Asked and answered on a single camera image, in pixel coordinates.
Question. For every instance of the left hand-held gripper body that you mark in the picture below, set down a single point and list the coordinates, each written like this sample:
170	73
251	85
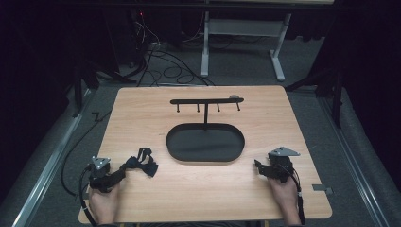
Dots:
100	176

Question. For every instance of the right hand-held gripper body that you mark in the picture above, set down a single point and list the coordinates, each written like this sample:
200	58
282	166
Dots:
281	164

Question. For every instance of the person's left hand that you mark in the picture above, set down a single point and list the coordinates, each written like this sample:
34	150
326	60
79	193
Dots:
103	206

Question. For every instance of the person's right hand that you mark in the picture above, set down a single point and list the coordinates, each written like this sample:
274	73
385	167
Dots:
285	198

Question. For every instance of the grey tape piece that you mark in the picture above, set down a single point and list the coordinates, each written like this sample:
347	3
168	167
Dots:
322	188

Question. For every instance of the black hook stand with tray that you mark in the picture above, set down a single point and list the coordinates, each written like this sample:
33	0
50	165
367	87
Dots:
205	143

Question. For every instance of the small grey round object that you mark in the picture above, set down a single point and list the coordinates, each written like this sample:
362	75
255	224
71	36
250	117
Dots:
235	96

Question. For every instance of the black metal stand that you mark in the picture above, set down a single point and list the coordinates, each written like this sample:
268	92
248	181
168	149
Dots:
336	94
78	91

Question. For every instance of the aluminium rail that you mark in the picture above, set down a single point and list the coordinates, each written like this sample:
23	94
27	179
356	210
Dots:
356	164
50	170

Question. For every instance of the white metal desk frame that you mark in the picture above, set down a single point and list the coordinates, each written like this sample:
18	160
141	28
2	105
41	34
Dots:
242	27

